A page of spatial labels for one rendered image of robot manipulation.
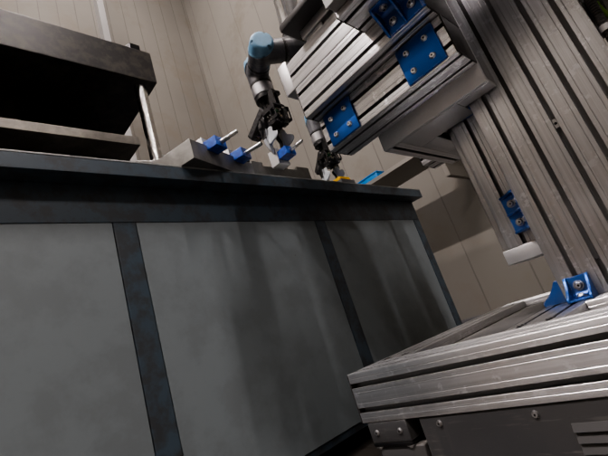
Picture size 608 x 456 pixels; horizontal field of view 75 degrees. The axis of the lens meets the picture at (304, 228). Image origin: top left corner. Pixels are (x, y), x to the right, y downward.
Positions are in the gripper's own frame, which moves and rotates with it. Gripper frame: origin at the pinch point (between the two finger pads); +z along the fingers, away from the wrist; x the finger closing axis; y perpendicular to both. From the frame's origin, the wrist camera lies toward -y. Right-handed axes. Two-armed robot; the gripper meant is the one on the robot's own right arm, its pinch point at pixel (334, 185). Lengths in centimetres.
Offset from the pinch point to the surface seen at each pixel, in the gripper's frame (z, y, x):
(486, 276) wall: 52, -87, 162
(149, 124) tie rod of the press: -66, -44, -62
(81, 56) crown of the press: -96, -32, -86
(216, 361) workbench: 57, 40, -74
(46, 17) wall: -375, -271, -106
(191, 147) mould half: 7, 49, -69
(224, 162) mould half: 8, 42, -60
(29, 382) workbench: 51, 52, -106
